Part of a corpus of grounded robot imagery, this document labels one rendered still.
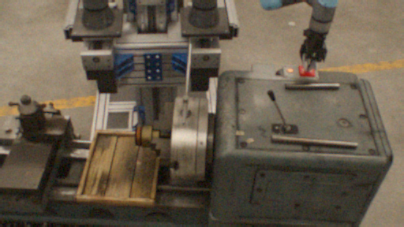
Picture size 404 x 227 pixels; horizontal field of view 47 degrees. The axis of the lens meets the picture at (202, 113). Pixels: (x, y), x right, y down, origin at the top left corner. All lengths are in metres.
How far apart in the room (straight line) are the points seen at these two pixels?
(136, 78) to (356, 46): 2.41
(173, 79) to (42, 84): 1.62
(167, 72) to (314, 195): 1.01
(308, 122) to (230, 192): 0.37
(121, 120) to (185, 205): 1.34
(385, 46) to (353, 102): 2.63
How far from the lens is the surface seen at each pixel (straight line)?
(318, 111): 1.69
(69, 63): 3.90
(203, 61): 2.12
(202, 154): 1.62
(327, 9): 1.62
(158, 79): 2.34
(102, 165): 1.96
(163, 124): 1.74
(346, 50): 4.19
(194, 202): 1.85
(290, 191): 1.68
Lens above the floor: 2.40
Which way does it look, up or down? 45 degrees down
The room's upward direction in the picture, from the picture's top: 3 degrees clockwise
